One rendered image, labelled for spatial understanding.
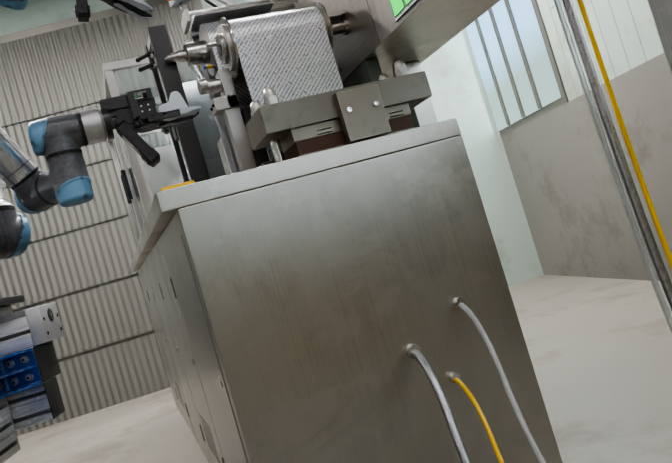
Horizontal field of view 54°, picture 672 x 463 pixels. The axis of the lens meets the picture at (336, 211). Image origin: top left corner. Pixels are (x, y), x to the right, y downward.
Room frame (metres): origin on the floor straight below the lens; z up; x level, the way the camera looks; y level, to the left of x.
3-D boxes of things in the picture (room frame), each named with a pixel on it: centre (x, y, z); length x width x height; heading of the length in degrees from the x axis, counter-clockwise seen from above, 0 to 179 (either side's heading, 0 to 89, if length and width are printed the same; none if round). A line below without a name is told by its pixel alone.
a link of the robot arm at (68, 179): (1.42, 0.54, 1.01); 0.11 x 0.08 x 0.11; 54
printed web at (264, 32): (1.78, 0.07, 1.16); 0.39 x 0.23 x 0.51; 20
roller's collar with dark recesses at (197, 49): (1.84, 0.25, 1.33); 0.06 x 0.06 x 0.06; 20
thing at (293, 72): (1.60, 0.00, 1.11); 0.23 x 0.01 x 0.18; 110
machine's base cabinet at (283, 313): (2.52, 0.41, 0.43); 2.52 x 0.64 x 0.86; 20
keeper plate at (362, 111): (1.42, -0.12, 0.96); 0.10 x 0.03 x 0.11; 110
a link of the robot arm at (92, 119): (1.44, 0.46, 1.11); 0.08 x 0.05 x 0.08; 20
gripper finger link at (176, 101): (1.47, 0.27, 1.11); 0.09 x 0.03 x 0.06; 101
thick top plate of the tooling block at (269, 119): (1.50, -0.07, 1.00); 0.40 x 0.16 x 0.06; 110
